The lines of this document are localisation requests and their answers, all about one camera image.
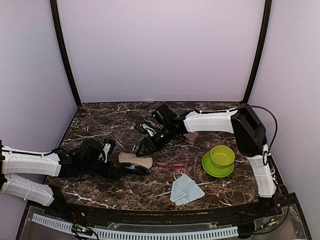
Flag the green plate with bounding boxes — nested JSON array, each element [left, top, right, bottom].
[[202, 152, 235, 178]]

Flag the pink glasses case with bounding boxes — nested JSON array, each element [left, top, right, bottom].
[[183, 132, 199, 144]]

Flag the green bowl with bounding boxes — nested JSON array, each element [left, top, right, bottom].
[[209, 145, 235, 168]]

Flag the black frame post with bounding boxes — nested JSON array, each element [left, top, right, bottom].
[[241, 0, 273, 104], [49, 0, 82, 108]]

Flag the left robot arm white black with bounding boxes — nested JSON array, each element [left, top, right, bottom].
[[0, 139, 122, 218]]

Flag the pink translucent sunglasses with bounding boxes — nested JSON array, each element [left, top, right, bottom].
[[153, 162, 187, 171]]

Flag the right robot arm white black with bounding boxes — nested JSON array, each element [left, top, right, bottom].
[[135, 104, 276, 217]]

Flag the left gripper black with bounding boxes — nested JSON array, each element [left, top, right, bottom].
[[81, 160, 127, 181]]

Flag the black front rail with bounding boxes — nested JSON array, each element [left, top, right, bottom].
[[44, 202, 282, 226]]

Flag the right light blue cloth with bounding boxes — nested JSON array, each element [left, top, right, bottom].
[[170, 174, 205, 206]]

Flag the right black frame post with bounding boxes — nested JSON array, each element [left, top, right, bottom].
[[241, 0, 273, 104]]

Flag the black aviator sunglasses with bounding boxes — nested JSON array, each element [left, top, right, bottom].
[[120, 162, 151, 176]]

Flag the white slotted cable duct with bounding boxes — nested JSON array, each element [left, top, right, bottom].
[[31, 213, 239, 240]]

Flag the black glasses case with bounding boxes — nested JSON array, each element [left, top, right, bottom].
[[118, 152, 153, 170]]

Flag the left black frame post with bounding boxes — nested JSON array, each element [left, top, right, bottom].
[[49, 0, 82, 108]]

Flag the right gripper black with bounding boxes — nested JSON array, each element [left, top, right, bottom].
[[136, 124, 175, 157]]

